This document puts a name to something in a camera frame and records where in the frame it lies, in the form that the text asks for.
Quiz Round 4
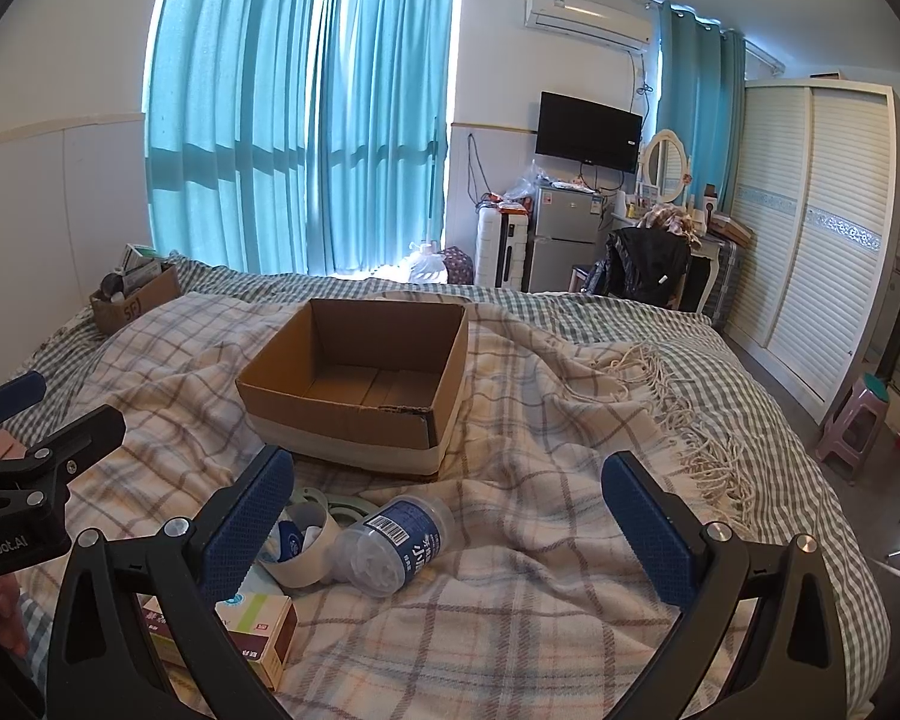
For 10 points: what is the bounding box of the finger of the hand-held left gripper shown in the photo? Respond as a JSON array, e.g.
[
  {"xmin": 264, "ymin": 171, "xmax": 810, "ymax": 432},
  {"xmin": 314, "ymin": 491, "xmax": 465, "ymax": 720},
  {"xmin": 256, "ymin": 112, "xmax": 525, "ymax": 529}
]
[
  {"xmin": 0, "ymin": 405, "xmax": 126, "ymax": 522},
  {"xmin": 0, "ymin": 371, "xmax": 47, "ymax": 440}
]

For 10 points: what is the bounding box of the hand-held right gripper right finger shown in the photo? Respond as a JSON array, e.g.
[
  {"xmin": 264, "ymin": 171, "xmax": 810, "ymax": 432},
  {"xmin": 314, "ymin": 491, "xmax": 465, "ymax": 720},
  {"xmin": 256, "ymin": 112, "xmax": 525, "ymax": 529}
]
[{"xmin": 600, "ymin": 451, "xmax": 848, "ymax": 720}]

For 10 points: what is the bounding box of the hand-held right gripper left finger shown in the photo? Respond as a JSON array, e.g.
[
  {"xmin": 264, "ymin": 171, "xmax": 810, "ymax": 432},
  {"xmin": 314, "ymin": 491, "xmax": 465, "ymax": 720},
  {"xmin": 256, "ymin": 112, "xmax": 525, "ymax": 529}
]
[{"xmin": 45, "ymin": 444, "xmax": 297, "ymax": 720}]

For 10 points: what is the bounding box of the white blue wrapper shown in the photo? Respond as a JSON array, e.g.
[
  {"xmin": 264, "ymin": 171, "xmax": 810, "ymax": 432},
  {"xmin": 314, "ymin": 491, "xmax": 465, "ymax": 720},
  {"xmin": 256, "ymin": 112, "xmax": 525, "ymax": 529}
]
[{"xmin": 274, "ymin": 517, "xmax": 327, "ymax": 565}]

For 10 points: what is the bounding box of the beige tape roll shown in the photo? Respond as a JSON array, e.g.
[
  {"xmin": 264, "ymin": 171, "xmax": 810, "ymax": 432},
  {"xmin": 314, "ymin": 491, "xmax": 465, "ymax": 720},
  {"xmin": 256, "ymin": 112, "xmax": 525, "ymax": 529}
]
[{"xmin": 257, "ymin": 499, "xmax": 361, "ymax": 590}]

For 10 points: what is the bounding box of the pale green ring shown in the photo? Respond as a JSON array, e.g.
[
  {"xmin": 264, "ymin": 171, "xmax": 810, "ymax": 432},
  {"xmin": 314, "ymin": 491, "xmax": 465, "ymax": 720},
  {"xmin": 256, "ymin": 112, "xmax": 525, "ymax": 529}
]
[{"xmin": 289, "ymin": 487, "xmax": 380, "ymax": 522}]

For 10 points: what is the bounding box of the maroon white carton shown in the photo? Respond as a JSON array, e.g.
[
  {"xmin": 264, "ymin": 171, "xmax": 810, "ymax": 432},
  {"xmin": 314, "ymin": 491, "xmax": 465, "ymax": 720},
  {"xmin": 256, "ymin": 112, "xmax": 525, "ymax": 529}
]
[{"xmin": 139, "ymin": 591, "xmax": 299, "ymax": 693}]

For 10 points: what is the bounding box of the clear plastic bottle blue label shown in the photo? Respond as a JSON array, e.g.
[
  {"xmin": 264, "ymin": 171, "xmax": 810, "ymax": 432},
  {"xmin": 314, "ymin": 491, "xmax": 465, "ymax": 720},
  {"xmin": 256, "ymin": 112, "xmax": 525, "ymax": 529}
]
[{"xmin": 328, "ymin": 496, "xmax": 457, "ymax": 599}]

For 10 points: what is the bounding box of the person's left hand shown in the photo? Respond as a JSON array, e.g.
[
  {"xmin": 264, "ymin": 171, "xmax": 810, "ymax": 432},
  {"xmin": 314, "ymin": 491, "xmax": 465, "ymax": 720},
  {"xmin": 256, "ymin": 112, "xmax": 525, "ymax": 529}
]
[{"xmin": 0, "ymin": 574, "xmax": 32, "ymax": 657}]

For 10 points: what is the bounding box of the small brown cardboard box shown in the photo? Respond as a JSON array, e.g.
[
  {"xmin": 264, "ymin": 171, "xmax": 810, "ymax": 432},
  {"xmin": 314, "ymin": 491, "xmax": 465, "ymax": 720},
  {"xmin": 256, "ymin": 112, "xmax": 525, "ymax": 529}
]
[{"xmin": 90, "ymin": 262, "xmax": 182, "ymax": 336}]

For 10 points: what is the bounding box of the beige plaid blanket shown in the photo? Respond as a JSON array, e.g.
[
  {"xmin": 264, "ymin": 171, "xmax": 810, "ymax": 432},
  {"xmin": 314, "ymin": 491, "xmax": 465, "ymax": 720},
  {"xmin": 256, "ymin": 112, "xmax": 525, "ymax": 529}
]
[{"xmin": 0, "ymin": 289, "xmax": 766, "ymax": 720}]

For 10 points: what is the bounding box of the green white small box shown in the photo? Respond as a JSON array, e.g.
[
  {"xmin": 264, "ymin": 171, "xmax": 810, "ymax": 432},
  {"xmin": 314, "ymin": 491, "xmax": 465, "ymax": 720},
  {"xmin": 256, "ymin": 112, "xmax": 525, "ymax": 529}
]
[{"xmin": 122, "ymin": 242, "xmax": 167, "ymax": 276}]

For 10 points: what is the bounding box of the pink plastic stool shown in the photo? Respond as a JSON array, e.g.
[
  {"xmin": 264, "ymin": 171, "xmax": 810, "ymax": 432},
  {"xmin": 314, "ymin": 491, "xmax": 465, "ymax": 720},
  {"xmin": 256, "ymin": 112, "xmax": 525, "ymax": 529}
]
[{"xmin": 816, "ymin": 375, "xmax": 892, "ymax": 466}]

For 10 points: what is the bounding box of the grey suitcase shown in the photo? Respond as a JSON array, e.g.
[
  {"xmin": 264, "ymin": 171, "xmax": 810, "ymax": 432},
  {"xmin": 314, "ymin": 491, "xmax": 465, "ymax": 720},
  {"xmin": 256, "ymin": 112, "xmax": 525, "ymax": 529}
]
[{"xmin": 701, "ymin": 240, "xmax": 743, "ymax": 325}]

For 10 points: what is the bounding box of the white dressing table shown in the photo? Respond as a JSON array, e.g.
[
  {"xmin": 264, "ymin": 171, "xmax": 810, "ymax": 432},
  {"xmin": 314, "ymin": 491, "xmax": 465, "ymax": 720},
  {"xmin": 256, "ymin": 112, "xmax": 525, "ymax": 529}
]
[{"xmin": 679, "ymin": 229, "xmax": 725, "ymax": 316}]

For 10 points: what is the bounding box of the black jacket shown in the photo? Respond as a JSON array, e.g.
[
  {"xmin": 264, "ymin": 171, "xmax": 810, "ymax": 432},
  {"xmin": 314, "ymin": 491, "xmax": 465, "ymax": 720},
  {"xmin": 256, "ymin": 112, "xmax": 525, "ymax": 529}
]
[{"xmin": 585, "ymin": 227, "xmax": 692, "ymax": 308}]

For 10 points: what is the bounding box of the silver fridge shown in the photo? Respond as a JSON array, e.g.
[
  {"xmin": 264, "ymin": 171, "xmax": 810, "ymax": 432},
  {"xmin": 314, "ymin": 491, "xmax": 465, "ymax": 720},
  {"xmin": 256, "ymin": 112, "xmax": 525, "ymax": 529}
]
[{"xmin": 529, "ymin": 186, "xmax": 612, "ymax": 293}]

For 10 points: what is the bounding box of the clear water jug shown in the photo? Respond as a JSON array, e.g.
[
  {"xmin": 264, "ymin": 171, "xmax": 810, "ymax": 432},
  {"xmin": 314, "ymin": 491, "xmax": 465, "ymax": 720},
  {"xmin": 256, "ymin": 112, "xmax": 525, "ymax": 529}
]
[{"xmin": 405, "ymin": 240, "xmax": 451, "ymax": 286}]

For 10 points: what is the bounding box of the pile of clothes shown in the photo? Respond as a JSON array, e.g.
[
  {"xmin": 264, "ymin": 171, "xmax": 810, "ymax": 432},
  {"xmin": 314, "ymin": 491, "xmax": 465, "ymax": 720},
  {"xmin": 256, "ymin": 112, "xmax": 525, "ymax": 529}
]
[{"xmin": 636, "ymin": 204, "xmax": 695, "ymax": 235}]

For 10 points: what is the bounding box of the flat brown cardboard box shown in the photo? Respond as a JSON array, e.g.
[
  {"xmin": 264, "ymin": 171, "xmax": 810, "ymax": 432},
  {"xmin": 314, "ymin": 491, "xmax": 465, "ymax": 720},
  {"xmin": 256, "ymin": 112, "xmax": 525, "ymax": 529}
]
[{"xmin": 709, "ymin": 211, "xmax": 756, "ymax": 245}]

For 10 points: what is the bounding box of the white suitcase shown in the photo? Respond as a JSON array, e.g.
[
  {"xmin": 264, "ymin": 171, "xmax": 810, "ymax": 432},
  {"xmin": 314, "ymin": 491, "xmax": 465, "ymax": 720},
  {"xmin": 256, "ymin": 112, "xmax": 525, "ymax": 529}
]
[{"xmin": 475, "ymin": 204, "xmax": 532, "ymax": 290}]

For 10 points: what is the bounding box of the dotted dark bag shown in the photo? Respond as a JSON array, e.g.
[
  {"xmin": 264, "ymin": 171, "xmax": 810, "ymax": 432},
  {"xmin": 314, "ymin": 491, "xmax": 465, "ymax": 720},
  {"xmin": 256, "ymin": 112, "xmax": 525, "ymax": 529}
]
[{"xmin": 441, "ymin": 246, "xmax": 477, "ymax": 286}]

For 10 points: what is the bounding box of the wide teal curtain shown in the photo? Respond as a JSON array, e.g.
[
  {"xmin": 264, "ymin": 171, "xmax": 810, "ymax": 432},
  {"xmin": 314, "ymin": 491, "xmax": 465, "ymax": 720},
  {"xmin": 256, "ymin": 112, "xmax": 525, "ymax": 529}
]
[{"xmin": 144, "ymin": 0, "xmax": 327, "ymax": 275}]

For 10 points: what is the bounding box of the white louvred wardrobe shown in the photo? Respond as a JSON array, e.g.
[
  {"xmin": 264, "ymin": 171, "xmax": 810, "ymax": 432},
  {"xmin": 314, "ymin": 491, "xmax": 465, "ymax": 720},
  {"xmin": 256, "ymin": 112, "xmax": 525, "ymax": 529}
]
[{"xmin": 720, "ymin": 79, "xmax": 900, "ymax": 425}]

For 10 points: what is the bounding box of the clear plastic bag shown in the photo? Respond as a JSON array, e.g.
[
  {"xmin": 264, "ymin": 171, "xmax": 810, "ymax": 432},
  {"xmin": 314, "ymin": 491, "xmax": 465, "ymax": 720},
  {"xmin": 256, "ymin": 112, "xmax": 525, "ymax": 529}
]
[{"xmin": 504, "ymin": 157, "xmax": 563, "ymax": 200}]

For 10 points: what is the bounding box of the white oval mirror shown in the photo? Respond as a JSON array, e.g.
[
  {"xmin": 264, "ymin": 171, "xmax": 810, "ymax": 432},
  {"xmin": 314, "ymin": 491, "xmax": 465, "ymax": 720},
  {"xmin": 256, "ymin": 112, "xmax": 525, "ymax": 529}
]
[{"xmin": 640, "ymin": 129, "xmax": 692, "ymax": 205}]

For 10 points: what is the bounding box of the narrow teal curtain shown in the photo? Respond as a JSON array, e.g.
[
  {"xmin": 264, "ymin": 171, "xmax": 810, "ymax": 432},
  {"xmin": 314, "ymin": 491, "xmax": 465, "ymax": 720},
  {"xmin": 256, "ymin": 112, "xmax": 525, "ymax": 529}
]
[{"xmin": 656, "ymin": 4, "xmax": 747, "ymax": 203}]

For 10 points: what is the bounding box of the white air conditioner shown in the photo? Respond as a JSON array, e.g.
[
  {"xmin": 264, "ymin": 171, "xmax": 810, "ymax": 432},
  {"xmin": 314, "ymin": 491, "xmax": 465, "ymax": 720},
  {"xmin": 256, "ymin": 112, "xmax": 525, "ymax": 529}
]
[{"xmin": 523, "ymin": 0, "xmax": 655, "ymax": 53}]

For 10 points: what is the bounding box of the black wall television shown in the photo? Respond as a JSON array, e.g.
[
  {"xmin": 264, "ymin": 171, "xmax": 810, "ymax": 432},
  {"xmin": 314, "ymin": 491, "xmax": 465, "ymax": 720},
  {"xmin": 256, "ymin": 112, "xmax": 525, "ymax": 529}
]
[{"xmin": 535, "ymin": 91, "xmax": 644, "ymax": 173}]

